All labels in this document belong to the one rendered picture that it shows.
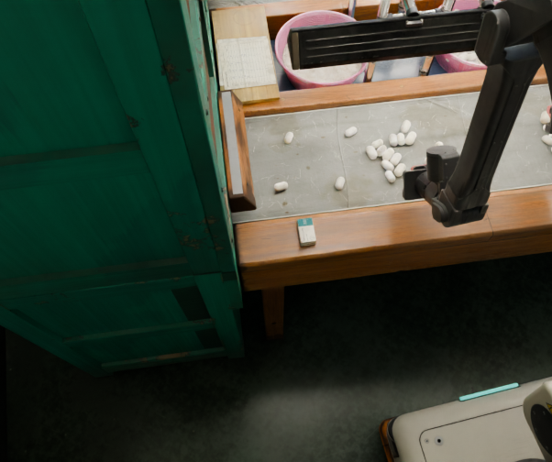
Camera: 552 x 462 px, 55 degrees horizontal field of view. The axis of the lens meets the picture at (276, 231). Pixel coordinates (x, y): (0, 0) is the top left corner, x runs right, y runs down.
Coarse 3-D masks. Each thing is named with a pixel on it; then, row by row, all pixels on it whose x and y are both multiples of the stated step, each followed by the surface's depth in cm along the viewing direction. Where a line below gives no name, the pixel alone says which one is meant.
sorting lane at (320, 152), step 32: (448, 96) 139; (544, 96) 139; (256, 128) 135; (288, 128) 135; (320, 128) 135; (384, 128) 135; (416, 128) 135; (448, 128) 135; (256, 160) 131; (288, 160) 131; (320, 160) 131; (352, 160) 131; (416, 160) 131; (512, 160) 131; (544, 160) 131; (256, 192) 127; (288, 192) 127; (320, 192) 127; (352, 192) 127; (384, 192) 127
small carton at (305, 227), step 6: (300, 222) 119; (306, 222) 119; (312, 222) 119; (300, 228) 118; (306, 228) 118; (312, 228) 118; (300, 234) 118; (306, 234) 118; (312, 234) 118; (300, 240) 117; (306, 240) 117; (312, 240) 117
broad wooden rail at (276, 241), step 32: (512, 192) 125; (544, 192) 124; (256, 224) 122; (288, 224) 121; (320, 224) 121; (352, 224) 121; (384, 224) 121; (416, 224) 121; (480, 224) 121; (512, 224) 121; (544, 224) 121; (256, 256) 118; (288, 256) 118; (320, 256) 118; (352, 256) 120; (384, 256) 123; (416, 256) 126; (448, 256) 129; (480, 256) 133; (512, 256) 136; (256, 288) 132
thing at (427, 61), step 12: (384, 0) 116; (408, 0) 102; (444, 0) 119; (480, 0) 103; (492, 0) 103; (384, 12) 119; (408, 12) 101; (420, 12) 121; (432, 12) 122; (408, 24) 101; (420, 24) 101; (432, 60) 137; (372, 72) 137; (420, 72) 140
